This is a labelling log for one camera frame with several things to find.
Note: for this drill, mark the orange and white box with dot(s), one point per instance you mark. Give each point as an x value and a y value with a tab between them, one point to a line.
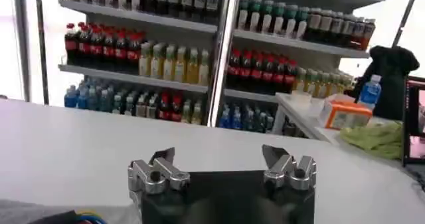
348	114

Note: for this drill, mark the green cloth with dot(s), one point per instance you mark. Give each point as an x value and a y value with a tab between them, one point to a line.
375	139

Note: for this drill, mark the black laptop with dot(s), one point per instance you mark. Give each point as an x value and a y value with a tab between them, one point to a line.
413	119

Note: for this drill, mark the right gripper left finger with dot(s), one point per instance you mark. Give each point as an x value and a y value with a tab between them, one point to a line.
156	175

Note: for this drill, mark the grey printed t-shirt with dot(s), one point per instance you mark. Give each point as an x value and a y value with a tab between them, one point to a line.
20	212

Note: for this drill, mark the blue water bottle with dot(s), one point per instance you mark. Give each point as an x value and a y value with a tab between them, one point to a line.
370	94

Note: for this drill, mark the grey metal pole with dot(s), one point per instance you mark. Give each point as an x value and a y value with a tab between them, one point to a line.
21	39

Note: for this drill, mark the thin black pole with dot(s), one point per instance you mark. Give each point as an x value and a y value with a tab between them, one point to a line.
406	12
41	42

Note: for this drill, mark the shelf of bottled drinks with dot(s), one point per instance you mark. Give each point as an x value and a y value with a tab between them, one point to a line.
133	56
282	46

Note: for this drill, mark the white side table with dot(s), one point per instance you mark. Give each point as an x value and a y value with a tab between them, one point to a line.
299	112

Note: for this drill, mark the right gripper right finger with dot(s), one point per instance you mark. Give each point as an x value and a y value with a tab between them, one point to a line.
292	173

